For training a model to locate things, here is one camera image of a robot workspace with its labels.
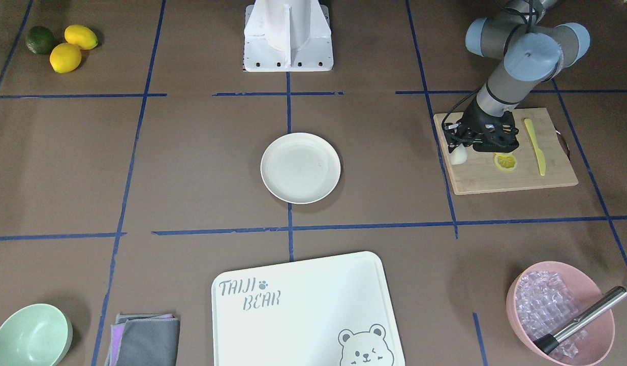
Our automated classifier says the yellow plastic knife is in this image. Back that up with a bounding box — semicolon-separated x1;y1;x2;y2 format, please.
523;118;546;176

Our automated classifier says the white bear tray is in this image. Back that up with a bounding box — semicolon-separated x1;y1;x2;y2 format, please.
211;252;405;365

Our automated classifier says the yellow lemon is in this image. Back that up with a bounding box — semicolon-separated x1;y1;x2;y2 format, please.
64;24;99;50
49;43;83;74

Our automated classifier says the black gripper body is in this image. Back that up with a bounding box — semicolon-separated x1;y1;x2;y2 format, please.
443;100;519;153

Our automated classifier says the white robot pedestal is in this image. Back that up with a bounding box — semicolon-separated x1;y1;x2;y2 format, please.
242;1;334;72

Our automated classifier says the cream round plate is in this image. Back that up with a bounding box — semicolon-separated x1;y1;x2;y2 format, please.
260;132;341;205

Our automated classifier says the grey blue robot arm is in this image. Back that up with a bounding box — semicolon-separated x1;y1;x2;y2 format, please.
442;1;591;153

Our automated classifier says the metal scoop with black tip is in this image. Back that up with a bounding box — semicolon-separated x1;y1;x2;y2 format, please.
532;286;627;355

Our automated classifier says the wooden cutting board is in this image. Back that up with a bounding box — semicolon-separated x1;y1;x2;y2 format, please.
434;107;578;195

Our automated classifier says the dark green lime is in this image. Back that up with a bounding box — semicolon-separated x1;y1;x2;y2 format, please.
25;26;57;55

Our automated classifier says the mint green bowl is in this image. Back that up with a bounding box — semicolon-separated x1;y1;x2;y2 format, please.
0;303;73;365

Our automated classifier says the pink bowl with ice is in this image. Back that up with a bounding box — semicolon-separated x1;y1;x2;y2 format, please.
506;261;615;365

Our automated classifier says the lemon slice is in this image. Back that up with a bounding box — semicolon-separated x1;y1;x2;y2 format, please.
494;152;517;172

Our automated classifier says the grey folded cloth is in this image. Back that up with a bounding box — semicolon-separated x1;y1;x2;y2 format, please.
105;314;180;365

